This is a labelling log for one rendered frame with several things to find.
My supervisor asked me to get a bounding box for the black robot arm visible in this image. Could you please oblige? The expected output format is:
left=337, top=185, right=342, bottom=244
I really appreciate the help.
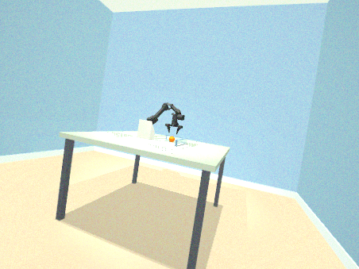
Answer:
left=147, top=102, right=185, bottom=125

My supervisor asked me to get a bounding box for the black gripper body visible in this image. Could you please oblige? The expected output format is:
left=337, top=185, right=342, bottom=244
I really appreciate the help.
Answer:
left=165, top=119, right=183, bottom=129

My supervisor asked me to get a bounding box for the pale yellow translucent ball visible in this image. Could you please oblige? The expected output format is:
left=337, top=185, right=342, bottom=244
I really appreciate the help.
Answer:
left=169, top=136, right=176, bottom=143

